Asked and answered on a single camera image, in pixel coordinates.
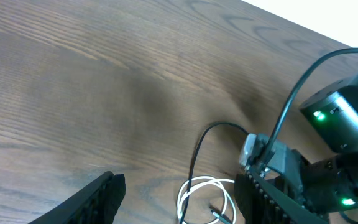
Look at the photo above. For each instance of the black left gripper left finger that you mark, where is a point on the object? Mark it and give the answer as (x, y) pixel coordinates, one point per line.
(89, 205)

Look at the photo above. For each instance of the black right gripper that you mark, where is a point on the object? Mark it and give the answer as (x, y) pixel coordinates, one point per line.
(330, 185)

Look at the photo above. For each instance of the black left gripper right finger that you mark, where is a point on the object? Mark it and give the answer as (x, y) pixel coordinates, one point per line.
(113, 196)

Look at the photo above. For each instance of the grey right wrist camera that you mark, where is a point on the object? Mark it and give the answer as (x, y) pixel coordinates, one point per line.
(247, 149)

